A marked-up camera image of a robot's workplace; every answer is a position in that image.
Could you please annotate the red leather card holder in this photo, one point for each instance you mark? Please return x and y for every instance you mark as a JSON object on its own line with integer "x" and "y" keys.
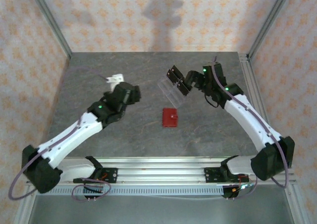
{"x": 170, "y": 118}

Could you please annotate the aluminium side rail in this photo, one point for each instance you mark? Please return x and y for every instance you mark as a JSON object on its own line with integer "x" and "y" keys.
{"x": 253, "y": 80}

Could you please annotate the aluminium frame leg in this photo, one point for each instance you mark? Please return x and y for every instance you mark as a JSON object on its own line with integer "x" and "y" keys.
{"x": 296, "y": 204}
{"x": 24, "y": 206}

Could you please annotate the clear acrylic card stand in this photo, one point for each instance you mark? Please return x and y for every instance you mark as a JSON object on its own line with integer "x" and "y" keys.
{"x": 171, "y": 95}

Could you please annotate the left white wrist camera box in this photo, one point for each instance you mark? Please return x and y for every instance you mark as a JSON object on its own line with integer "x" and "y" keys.
{"x": 115, "y": 81}

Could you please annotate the aluminium mounting rail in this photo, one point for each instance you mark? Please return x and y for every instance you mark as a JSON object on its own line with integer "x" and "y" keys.
{"x": 161, "y": 172}

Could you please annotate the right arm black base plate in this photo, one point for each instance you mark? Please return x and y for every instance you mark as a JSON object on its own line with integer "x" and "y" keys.
{"x": 210, "y": 175}

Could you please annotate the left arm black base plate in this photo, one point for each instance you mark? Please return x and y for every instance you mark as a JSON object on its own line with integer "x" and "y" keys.
{"x": 111, "y": 175}

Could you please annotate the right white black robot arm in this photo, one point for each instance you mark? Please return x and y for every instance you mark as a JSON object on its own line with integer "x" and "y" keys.
{"x": 242, "y": 125}

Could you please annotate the aluminium frame post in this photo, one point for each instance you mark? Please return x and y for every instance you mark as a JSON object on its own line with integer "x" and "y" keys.
{"x": 49, "y": 18}
{"x": 270, "y": 18}

